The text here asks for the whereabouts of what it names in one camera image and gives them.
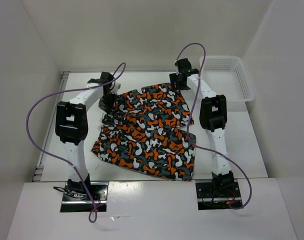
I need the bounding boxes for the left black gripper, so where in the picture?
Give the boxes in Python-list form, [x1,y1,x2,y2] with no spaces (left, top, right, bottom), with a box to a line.
[98,91,117,114]

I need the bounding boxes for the orange camouflage shorts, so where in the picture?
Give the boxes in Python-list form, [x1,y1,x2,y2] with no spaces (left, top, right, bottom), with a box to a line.
[91,83,196,181]

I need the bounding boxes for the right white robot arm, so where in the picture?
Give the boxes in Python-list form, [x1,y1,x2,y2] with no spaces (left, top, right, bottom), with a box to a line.
[169,58,235,197]

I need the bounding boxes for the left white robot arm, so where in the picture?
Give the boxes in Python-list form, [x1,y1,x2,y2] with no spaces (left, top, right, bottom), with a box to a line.
[55,72,114,200]

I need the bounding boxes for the white plastic basket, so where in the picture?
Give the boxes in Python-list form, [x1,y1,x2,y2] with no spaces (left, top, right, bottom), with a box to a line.
[199,55,255,103]

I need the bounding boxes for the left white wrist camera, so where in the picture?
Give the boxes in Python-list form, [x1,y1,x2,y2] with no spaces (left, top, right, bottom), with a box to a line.
[110,81,121,94]

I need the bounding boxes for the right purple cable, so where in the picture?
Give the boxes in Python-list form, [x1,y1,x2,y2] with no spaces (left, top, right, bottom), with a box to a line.
[175,43,253,210]

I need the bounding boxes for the purple cable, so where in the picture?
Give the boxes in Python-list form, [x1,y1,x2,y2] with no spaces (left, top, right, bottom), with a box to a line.
[25,62,127,223]
[175,43,253,210]

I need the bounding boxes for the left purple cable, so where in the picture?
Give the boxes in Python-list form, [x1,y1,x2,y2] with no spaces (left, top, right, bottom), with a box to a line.
[25,62,127,223]

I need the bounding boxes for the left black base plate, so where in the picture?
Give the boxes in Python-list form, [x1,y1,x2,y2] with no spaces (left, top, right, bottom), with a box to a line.
[54,182,109,213]

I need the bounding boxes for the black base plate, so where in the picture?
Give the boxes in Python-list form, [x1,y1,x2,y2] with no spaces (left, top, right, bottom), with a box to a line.
[195,180,243,211]
[54,182,109,213]

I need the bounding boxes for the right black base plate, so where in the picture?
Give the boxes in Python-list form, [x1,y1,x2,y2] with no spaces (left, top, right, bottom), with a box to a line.
[195,180,243,211]

